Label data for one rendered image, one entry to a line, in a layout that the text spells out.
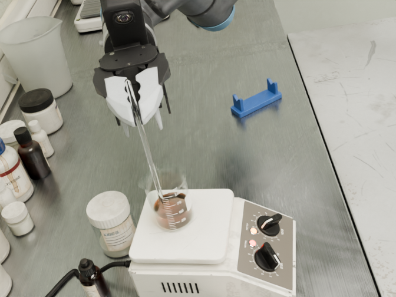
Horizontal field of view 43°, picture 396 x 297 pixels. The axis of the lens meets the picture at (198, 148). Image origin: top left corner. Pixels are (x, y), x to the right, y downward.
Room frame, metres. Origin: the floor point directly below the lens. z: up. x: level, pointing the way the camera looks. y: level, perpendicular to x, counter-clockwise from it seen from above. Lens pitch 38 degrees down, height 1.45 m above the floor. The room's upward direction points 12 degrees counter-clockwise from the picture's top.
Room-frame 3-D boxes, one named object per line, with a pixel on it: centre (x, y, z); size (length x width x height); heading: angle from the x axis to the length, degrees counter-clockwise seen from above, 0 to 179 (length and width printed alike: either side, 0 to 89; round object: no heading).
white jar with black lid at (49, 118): (0.89, 0.29, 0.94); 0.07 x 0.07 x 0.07
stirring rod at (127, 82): (0.46, 0.06, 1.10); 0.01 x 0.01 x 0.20
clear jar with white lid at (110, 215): (0.52, 0.14, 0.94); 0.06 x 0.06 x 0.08
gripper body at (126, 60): (0.60, 0.06, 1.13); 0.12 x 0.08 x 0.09; 2
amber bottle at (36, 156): (0.73, 0.29, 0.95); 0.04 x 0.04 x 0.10
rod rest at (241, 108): (0.81, -0.13, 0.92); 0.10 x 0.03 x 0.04; 114
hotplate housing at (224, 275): (0.45, 0.01, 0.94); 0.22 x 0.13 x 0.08; 74
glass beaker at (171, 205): (0.46, 0.05, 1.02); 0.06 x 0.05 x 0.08; 96
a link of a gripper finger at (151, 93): (0.50, 0.04, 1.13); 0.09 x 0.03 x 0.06; 3
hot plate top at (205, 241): (0.46, 0.04, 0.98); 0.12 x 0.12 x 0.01; 74
